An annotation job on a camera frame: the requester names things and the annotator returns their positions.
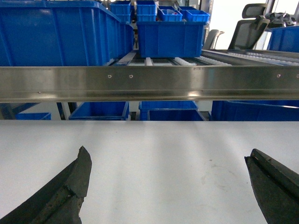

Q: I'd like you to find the stainless steel shelf rail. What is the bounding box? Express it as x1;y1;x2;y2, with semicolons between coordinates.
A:
0;66;299;103

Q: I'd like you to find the small blue bin right top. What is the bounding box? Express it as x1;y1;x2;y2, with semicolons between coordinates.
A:
178;6;210;22

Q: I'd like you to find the grey mesh office chair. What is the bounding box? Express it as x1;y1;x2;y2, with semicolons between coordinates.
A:
228;3;270;50

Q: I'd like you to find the small blue bin stacked left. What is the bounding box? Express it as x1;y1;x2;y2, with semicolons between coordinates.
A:
110;0;131;23

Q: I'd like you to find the small blue bin with parts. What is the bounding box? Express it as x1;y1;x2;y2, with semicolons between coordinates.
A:
157;7;183;21

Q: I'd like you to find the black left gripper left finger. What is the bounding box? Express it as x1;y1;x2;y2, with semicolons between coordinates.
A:
0;147;92;224

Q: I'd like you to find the small blue bin stacked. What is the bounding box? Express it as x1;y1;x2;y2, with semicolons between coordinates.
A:
110;0;131;23
136;0;156;21

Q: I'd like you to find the blue bin centre on rollers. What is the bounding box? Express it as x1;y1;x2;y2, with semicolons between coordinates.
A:
137;21;206;58

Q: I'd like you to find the lower blue bin centre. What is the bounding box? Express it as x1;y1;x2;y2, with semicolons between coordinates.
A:
139;101;205;121

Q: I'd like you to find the small blue bin stacked middle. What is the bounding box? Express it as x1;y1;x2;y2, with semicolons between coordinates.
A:
136;0;156;21

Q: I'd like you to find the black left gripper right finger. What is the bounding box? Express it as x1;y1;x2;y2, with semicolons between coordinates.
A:
244;149;299;224

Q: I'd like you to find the large blue bin left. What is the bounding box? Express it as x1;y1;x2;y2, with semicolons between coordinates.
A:
0;0;134;66

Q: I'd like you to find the lower blue bin far left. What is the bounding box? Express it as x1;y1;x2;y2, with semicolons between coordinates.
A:
15;112;51;120

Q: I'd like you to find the blue bin far right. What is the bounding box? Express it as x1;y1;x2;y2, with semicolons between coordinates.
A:
267;26;299;53

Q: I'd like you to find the lower blue bin right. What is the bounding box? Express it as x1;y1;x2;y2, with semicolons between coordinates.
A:
209;100;299;121

